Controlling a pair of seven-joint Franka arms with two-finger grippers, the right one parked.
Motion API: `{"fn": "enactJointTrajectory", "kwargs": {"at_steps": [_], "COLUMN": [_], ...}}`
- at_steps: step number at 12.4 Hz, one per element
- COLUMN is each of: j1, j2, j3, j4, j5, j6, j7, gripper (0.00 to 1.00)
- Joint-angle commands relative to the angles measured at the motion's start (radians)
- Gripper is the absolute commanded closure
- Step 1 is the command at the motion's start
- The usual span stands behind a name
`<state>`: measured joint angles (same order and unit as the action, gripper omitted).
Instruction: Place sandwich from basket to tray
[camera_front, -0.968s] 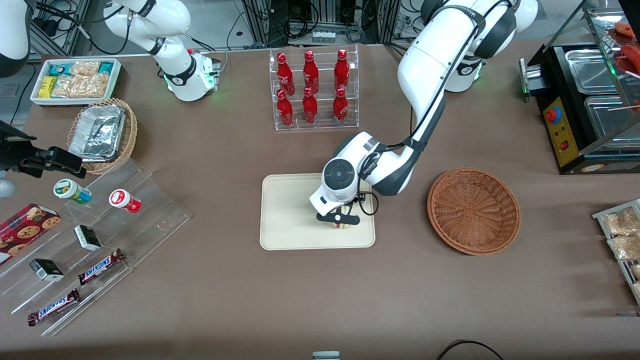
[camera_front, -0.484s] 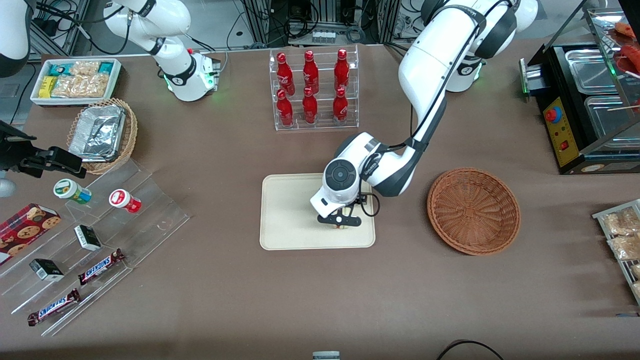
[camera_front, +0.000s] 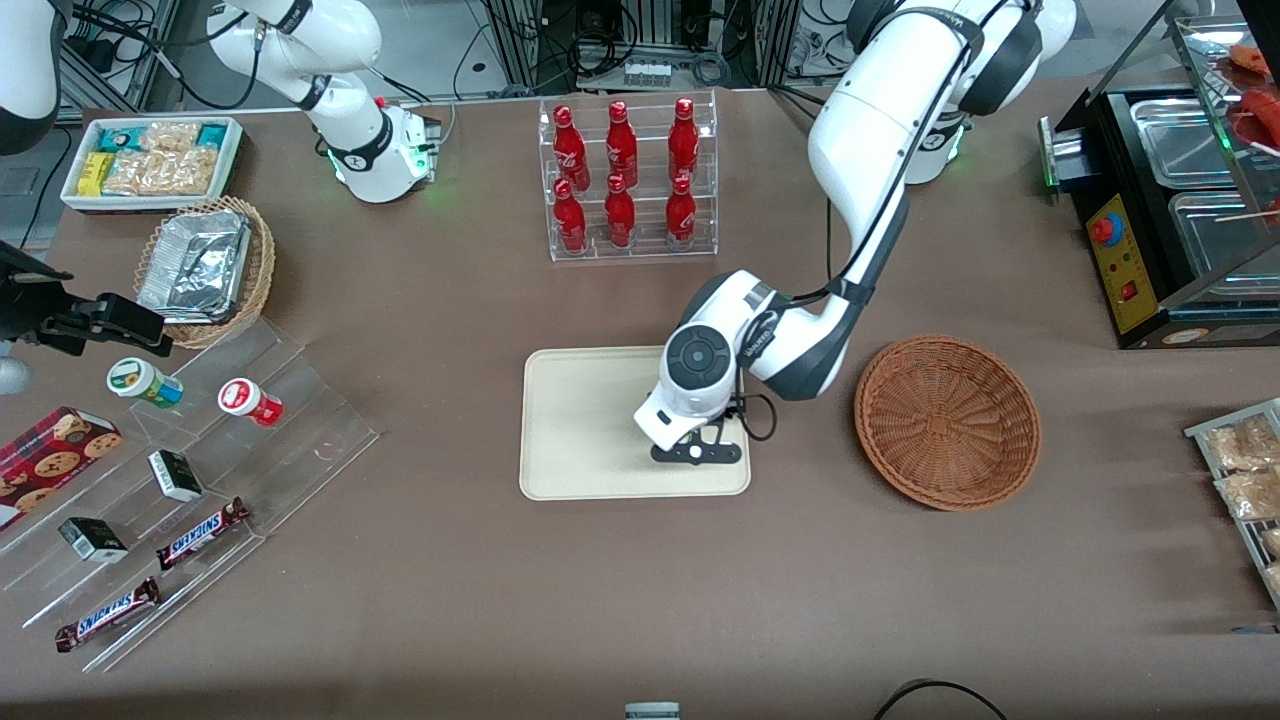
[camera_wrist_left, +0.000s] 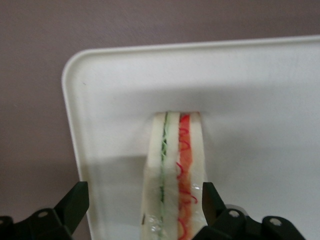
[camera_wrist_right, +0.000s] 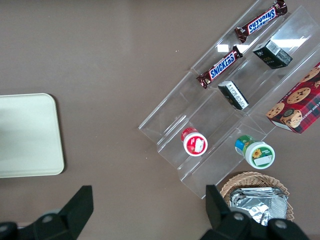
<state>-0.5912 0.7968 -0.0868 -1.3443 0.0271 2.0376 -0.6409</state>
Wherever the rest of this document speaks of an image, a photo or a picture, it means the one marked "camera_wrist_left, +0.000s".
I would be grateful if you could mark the triangular sandwich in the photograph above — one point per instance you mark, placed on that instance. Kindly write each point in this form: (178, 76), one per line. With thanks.
(172, 175)

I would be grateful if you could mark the beige rectangular tray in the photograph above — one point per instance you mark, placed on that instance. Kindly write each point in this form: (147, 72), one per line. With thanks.
(237, 95)

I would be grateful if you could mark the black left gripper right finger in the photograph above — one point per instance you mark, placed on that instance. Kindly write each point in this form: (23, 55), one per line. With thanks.
(237, 225)

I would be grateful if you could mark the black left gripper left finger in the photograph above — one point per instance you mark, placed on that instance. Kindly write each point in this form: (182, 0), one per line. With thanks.
(50, 222)

